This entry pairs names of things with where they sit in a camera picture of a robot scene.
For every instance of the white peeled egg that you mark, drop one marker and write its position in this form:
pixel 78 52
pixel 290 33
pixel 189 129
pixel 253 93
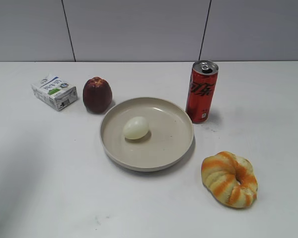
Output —
pixel 136 128

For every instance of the beige round plate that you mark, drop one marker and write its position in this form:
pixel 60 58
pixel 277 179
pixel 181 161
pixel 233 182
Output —
pixel 169 139

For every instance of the dark red apple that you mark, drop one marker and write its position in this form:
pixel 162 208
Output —
pixel 97 95

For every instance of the red cola can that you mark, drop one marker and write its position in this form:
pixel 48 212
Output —
pixel 203 80

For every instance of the small white milk carton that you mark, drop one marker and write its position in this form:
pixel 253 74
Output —
pixel 55 92

